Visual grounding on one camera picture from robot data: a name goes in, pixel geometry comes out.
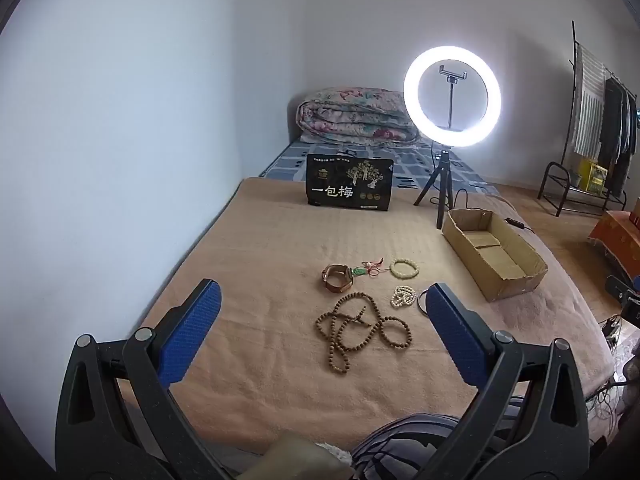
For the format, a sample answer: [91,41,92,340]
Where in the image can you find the yellow box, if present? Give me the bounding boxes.
[579,159,608,196]

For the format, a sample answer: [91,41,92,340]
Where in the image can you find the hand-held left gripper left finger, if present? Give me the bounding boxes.
[55,278,236,480]

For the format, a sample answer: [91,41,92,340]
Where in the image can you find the power strip on floor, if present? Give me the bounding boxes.
[592,312,633,418]

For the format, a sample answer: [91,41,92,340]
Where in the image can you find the person's dark striped clothing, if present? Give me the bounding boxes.
[350,395,526,480]

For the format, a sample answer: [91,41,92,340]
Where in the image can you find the black printed snack bag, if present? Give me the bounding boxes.
[305,154,394,210]

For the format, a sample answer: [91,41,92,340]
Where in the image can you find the folded floral quilt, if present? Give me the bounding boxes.
[295,87,421,147]

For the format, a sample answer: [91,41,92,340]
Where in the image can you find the green jade pendant red cord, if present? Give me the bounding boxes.
[351,258,386,279]

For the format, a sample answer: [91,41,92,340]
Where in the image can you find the white ring light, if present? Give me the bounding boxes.
[403,45,502,148]

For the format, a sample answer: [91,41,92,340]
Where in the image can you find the brown leather strap watch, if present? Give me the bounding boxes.
[321,264,355,292]

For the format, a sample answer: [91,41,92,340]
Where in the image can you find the striped hanging cloth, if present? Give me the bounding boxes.
[574,45,608,157]

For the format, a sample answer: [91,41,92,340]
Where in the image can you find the orange cloth covered low table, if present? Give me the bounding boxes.
[587,210,640,281]

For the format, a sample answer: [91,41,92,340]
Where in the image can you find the blue checked bedsheet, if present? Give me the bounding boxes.
[259,140,501,196]

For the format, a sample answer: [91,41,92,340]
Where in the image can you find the cream bead bracelet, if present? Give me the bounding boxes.
[389,258,420,281]

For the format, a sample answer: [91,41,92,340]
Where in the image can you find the cardboard box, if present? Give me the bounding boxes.
[441,208,549,302]

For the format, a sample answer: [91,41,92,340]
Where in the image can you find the dark hanging clothes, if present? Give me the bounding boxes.
[597,76,640,196]

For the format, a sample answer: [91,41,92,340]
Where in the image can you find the black gooseneck phone holder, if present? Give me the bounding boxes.
[439,65,468,133]

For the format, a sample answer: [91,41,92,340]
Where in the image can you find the long brown bead necklace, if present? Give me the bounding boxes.
[314,293,412,374]

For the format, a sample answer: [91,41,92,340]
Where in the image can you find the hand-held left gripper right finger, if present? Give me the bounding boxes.
[426,282,593,480]

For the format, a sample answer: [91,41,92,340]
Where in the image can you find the black metal clothes rack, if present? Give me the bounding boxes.
[537,21,640,218]

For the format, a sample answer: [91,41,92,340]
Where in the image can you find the white pearl bracelet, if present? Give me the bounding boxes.
[390,285,417,309]

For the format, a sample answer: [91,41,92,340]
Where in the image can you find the black mini tripod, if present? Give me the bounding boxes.
[413,147,456,231]

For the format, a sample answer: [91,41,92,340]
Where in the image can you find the black ring light cable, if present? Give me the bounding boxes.
[452,189,536,235]

